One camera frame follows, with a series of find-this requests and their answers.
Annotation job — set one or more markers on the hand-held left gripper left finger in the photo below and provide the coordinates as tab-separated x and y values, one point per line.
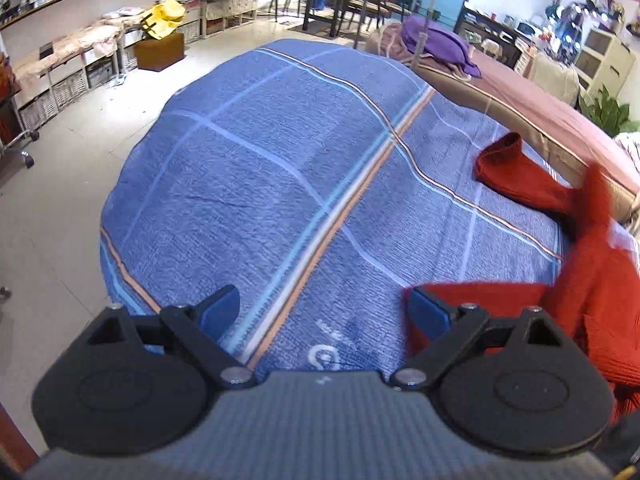
220	306

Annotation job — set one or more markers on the blue plaid blanket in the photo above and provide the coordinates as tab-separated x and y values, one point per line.
275	160

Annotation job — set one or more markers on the cream cabinet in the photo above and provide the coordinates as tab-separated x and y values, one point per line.
602	57

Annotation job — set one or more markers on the red knitted sweater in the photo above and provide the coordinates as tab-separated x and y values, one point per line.
600	285

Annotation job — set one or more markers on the white wicker bench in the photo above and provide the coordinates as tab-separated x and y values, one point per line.
220	10

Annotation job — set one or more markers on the purple cloth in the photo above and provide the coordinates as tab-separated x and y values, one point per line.
440	42

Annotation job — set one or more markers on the bench with pink cushion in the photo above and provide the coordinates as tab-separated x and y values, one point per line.
70	42

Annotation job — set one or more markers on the metal stand pole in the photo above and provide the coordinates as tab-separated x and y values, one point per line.
425	25

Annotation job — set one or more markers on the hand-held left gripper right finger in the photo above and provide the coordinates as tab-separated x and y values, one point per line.
426	311

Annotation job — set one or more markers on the brown box stool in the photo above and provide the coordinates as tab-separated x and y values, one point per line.
159	52

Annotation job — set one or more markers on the office chair base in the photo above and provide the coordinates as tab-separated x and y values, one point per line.
20	145

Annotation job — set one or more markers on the cream cushion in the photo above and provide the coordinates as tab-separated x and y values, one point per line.
555	80

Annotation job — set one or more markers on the yellow bag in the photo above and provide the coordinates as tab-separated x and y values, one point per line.
162	19

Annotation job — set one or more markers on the bed with pink sheet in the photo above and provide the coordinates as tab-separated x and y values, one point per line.
540	105

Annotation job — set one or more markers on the dark sideboard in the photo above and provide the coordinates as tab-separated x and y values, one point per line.
487	35

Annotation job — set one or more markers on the green plant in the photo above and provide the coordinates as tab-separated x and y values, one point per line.
607	112

